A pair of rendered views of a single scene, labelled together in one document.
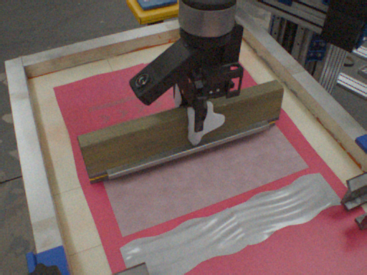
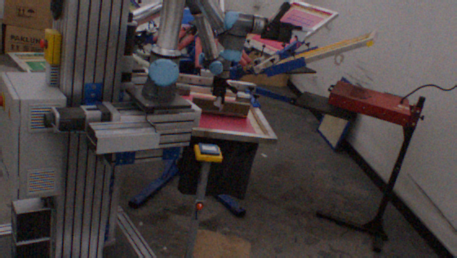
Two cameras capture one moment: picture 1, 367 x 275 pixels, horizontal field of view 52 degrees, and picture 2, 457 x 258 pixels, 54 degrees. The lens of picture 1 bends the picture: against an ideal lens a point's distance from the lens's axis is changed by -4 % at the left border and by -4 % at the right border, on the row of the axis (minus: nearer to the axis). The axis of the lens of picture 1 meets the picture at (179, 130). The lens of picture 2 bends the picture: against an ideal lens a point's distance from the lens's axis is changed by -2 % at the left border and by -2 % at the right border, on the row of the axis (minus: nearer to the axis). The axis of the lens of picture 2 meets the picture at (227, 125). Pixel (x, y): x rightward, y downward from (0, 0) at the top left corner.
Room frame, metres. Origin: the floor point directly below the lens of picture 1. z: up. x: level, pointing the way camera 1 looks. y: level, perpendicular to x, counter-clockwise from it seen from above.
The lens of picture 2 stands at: (3.04, 0.47, 1.92)
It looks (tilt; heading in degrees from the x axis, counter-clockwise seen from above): 21 degrees down; 189
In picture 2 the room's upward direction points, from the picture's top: 12 degrees clockwise
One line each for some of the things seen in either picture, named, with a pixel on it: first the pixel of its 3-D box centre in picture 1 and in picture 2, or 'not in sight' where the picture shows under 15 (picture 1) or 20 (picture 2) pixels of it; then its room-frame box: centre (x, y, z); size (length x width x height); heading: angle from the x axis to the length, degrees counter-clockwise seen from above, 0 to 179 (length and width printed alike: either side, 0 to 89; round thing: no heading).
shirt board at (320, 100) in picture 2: not in sight; (273, 93); (-0.47, 0.22, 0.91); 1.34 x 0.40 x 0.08; 83
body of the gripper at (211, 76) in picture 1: (207, 60); (219, 86); (0.46, -0.04, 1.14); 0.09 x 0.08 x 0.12; 113
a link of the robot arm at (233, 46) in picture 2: not in sight; (233, 46); (1.24, 0.14, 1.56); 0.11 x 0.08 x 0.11; 21
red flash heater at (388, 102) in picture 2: not in sight; (371, 102); (-0.38, 0.96, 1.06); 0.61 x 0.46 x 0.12; 83
